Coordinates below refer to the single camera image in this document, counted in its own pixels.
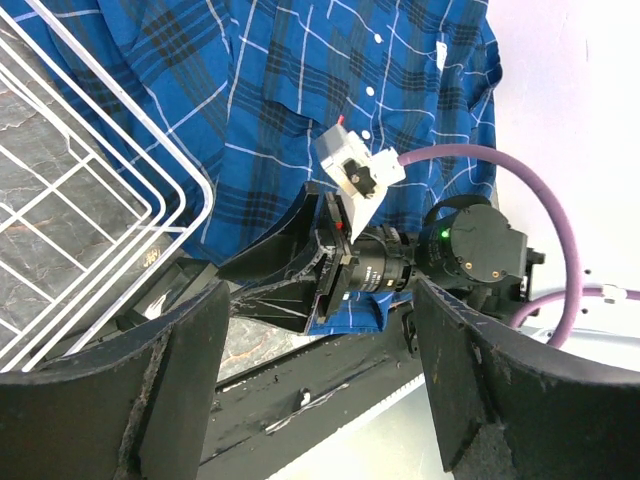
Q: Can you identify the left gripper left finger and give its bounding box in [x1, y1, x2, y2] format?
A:
[1, 282, 230, 479]

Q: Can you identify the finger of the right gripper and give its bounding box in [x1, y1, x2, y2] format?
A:
[231, 277, 317, 334]
[217, 182, 325, 285]

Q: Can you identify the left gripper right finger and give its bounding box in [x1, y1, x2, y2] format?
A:
[413, 279, 639, 479]

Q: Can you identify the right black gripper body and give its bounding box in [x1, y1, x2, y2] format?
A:
[312, 193, 355, 324]

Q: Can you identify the blue plaid shirt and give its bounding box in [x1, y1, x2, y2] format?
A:
[14, 0, 504, 336]

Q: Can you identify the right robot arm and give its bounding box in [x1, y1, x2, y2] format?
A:
[218, 184, 545, 336]

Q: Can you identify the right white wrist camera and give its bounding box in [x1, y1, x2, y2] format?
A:
[315, 124, 406, 243]

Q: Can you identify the black frame near rack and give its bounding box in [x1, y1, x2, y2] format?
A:
[49, 257, 221, 361]

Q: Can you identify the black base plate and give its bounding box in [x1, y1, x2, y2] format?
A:
[197, 305, 422, 479]

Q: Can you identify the white wire dish rack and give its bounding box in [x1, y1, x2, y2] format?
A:
[1, 1, 214, 373]

